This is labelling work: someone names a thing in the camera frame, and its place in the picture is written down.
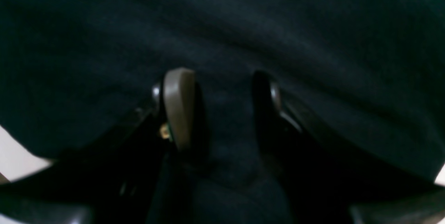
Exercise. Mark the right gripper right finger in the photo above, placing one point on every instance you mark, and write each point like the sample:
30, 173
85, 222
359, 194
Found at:
328, 179

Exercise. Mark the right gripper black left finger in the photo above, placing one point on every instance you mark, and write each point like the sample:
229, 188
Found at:
113, 179

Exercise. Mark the black t-shirt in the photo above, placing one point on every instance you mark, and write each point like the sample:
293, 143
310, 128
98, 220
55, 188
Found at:
372, 70

